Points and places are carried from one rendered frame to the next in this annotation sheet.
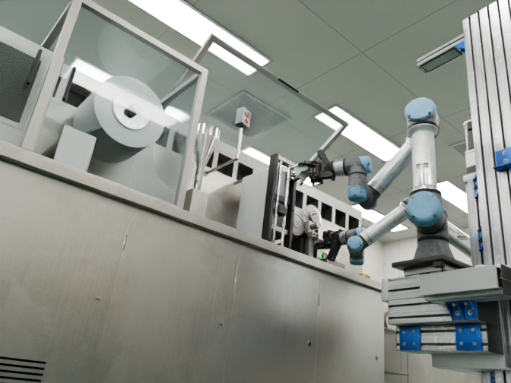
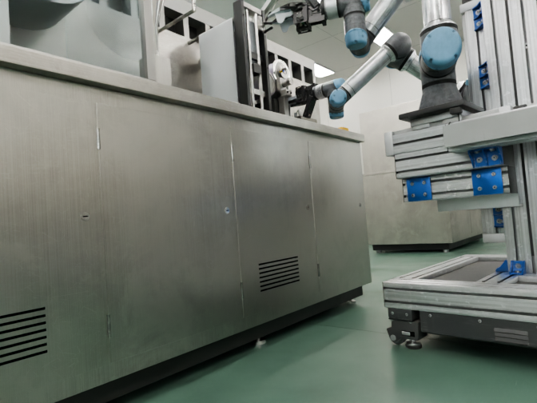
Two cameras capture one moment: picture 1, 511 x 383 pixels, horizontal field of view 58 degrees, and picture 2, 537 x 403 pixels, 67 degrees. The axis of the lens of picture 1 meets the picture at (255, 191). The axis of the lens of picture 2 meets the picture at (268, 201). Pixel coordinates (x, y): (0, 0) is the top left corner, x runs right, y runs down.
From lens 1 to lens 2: 0.50 m
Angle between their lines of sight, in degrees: 24
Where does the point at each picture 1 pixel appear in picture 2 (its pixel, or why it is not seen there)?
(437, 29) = not seen: outside the picture
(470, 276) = (508, 121)
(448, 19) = not seen: outside the picture
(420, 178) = (434, 12)
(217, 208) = (177, 75)
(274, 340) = (277, 211)
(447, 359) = (455, 203)
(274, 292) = (270, 163)
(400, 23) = not seen: outside the picture
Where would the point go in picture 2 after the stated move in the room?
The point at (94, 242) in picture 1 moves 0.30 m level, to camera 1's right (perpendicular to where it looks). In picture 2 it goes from (58, 145) to (185, 141)
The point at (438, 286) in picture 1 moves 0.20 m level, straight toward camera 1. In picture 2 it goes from (467, 135) to (491, 120)
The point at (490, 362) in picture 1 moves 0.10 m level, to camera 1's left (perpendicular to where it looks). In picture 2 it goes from (503, 201) to (477, 202)
